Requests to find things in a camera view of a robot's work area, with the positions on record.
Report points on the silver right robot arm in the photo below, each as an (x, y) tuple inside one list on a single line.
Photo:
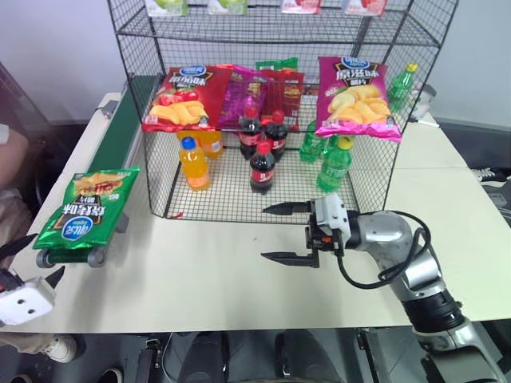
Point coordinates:
[(423, 275)]

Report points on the pink snack box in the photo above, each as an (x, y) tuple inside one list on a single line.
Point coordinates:
[(301, 5), (365, 5)]

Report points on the orange soda bottle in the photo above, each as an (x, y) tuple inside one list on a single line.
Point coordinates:
[(195, 167), (212, 144)]

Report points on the dark red snack bag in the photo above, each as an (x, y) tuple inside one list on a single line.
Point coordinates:
[(289, 93)]

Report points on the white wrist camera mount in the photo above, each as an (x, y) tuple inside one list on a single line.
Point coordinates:
[(24, 301), (329, 213)]

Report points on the cola bottle red cap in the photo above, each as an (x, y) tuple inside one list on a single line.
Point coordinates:
[(249, 133), (262, 171), (276, 137)]

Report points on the purple snack bag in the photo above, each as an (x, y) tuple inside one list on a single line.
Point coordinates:
[(239, 97)]

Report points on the red potato chip bag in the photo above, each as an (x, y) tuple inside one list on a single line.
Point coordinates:
[(181, 101)]

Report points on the green potato chip bag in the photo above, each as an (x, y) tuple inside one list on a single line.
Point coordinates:
[(85, 215)]

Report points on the dark sneaker white sole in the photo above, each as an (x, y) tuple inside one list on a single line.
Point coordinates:
[(110, 376)]

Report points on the magenta potato chip bag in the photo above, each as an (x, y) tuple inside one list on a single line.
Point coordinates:
[(357, 99)]

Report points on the white handheld device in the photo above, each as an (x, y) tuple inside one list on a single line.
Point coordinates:
[(425, 103)]

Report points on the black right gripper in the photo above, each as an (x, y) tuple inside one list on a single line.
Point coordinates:
[(325, 239)]

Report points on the person's leg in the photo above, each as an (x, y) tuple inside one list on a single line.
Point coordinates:
[(12, 159)]

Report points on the green conveyor belt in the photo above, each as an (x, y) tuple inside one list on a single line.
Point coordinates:
[(120, 131)]

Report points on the green apple snack box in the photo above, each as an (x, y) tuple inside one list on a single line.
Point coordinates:
[(229, 5), (169, 5)]

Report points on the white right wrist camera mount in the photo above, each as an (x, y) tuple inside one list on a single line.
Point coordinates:
[(329, 213)]

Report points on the green soda bottle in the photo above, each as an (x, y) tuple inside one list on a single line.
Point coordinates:
[(400, 89), (310, 145), (335, 165)]

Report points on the black and white shoe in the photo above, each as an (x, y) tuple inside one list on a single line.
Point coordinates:
[(493, 175)]

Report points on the green snack bag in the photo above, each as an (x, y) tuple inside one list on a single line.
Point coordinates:
[(279, 64)]

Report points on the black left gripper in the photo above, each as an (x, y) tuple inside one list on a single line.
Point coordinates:
[(7, 279)]

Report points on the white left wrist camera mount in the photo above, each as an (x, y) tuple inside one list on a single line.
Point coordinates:
[(24, 301)]

